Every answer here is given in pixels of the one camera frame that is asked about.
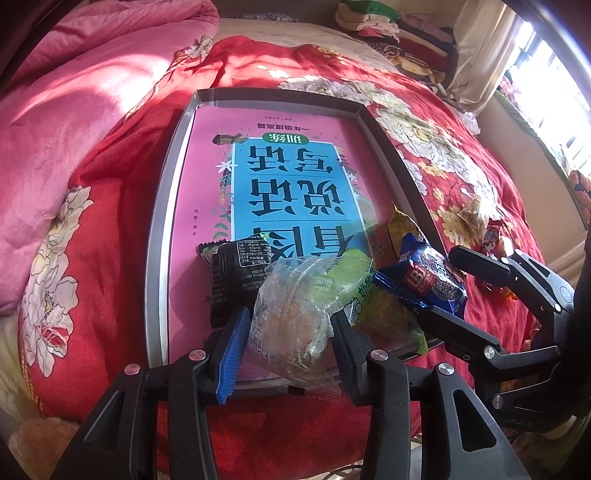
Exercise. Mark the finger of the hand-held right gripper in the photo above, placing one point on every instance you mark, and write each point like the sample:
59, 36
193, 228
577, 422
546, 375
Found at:
485, 267
457, 332

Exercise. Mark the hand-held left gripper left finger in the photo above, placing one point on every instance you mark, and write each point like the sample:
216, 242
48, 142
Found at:
233, 353

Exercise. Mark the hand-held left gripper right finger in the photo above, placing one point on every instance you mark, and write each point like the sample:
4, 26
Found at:
346, 360

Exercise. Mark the blue cookie packet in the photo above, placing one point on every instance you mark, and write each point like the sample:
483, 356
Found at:
427, 279

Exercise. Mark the green yellow snack packet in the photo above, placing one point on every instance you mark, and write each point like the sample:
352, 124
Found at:
369, 300

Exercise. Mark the clear plastic snack bag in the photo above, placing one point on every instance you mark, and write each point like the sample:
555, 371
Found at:
295, 318

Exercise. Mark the black green pea packet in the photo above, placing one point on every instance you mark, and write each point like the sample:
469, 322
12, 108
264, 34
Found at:
238, 274

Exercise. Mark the grey shallow box tray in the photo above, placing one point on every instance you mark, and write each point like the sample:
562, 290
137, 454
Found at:
161, 207

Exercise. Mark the red candy packet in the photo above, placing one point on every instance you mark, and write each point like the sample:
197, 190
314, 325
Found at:
493, 240

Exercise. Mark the crumpled yellowish wrapper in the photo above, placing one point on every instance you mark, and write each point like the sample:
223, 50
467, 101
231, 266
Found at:
471, 213

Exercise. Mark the orange patterned cloth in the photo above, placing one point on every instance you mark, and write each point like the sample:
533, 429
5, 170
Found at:
582, 187

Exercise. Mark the white plastic bag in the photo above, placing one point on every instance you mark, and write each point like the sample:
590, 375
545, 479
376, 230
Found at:
468, 121

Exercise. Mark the red floral blanket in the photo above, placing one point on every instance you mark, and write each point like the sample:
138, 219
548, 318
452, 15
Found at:
115, 230

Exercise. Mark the pink and blue book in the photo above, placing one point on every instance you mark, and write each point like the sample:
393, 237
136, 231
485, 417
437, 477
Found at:
277, 184

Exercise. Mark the white curtain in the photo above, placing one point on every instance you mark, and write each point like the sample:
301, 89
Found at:
482, 60

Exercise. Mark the beige plush toy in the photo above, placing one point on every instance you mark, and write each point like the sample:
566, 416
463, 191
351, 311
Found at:
39, 441

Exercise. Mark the pile of folded clothes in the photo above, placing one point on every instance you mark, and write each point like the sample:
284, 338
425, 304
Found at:
401, 32

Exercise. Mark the pink quilt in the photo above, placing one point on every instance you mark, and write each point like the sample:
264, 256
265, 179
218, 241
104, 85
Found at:
83, 101

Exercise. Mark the white bed sheet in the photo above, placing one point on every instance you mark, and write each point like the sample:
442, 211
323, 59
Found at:
277, 30

